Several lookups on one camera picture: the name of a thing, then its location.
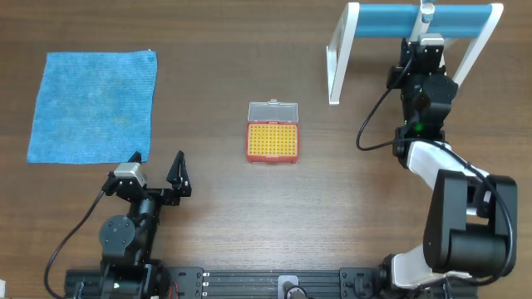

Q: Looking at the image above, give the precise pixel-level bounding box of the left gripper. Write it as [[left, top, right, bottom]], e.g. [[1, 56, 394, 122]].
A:
[[101, 149, 193, 206]]

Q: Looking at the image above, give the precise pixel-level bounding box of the white and blue stand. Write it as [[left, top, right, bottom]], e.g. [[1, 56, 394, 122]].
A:
[[326, 2, 505, 106]]

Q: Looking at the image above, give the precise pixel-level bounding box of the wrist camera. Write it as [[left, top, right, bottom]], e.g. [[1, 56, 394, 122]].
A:
[[112, 161, 149, 188], [416, 32, 446, 47]]

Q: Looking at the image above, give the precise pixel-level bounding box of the black cable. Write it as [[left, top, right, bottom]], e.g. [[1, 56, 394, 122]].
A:
[[43, 189, 107, 299], [355, 53, 515, 287]]

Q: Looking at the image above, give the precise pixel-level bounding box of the blue cloth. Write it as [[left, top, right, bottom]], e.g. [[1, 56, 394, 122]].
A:
[[26, 50, 159, 165]]

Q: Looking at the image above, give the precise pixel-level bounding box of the mounting rail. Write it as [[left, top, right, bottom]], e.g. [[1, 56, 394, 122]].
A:
[[64, 267, 479, 299]]

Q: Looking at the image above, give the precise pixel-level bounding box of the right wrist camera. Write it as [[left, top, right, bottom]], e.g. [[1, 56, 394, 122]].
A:
[[416, 32, 446, 47]]

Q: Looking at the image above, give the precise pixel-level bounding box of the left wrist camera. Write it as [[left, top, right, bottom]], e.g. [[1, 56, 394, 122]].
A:
[[112, 161, 149, 188]]

